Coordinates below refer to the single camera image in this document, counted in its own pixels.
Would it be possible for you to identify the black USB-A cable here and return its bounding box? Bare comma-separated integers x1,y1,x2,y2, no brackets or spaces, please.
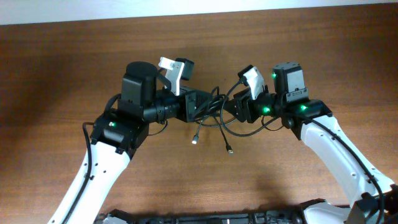
186,86,234,156

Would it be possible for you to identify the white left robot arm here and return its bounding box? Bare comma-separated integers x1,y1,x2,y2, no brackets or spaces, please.
49,57,210,223

